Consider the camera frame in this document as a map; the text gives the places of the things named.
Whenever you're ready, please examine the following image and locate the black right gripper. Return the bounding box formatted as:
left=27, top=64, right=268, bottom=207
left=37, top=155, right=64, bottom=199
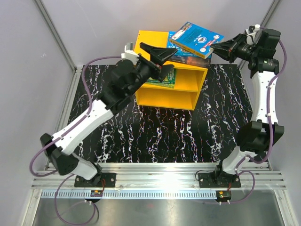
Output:
left=210, top=33, right=259, bottom=64

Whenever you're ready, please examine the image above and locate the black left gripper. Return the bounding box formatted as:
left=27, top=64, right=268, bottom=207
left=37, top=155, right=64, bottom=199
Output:
left=126, top=43, right=177, bottom=96

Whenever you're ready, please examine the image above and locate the green 104-Storey Treehouse book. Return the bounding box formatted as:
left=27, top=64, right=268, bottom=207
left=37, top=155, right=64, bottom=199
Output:
left=146, top=69, right=176, bottom=85

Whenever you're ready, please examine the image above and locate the dark Tale of Two Cities book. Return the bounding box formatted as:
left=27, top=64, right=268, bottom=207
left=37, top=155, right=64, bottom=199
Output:
left=169, top=55, right=212, bottom=67

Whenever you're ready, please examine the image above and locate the blue 130-Storey Treehouse book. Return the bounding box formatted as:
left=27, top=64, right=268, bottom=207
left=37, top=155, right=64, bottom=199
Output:
left=169, top=22, right=224, bottom=59

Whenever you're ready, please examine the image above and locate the lime green 65-Storey Treehouse book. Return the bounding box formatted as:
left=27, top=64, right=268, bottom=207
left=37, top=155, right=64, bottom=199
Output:
left=145, top=82, right=174, bottom=89

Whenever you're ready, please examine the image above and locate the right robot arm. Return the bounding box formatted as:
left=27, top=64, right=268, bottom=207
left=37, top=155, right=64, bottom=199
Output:
left=198, top=24, right=285, bottom=187

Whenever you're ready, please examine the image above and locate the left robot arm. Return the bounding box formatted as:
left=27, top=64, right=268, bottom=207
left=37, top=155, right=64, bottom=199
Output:
left=40, top=42, right=177, bottom=187

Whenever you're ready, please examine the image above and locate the yellow wooden shelf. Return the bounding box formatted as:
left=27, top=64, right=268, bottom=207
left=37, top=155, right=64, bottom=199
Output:
left=134, top=30, right=208, bottom=110

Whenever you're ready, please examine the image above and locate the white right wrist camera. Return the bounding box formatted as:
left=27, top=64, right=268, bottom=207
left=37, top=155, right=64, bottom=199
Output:
left=244, top=24, right=261, bottom=45

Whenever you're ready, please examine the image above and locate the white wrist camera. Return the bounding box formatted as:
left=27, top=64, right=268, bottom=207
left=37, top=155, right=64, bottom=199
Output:
left=244, top=24, right=261, bottom=45
left=121, top=42, right=139, bottom=61

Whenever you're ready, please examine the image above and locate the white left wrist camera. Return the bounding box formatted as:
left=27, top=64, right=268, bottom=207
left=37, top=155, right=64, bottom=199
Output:
left=121, top=42, right=139, bottom=61

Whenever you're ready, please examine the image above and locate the aluminium front rail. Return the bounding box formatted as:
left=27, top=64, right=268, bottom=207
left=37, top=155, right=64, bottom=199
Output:
left=32, top=162, right=287, bottom=189

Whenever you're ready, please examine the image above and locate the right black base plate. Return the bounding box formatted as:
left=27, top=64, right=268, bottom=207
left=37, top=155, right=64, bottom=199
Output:
left=197, top=172, right=241, bottom=188

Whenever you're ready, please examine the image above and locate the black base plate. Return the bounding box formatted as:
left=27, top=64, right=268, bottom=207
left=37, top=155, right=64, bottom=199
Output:
left=197, top=172, right=241, bottom=188
left=74, top=172, right=117, bottom=188

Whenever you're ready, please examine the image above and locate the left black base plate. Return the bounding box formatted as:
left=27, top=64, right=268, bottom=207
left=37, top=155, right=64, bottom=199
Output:
left=74, top=172, right=117, bottom=188

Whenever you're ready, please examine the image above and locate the perforated cable duct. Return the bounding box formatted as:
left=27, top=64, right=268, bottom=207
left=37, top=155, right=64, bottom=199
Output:
left=41, top=189, right=231, bottom=200

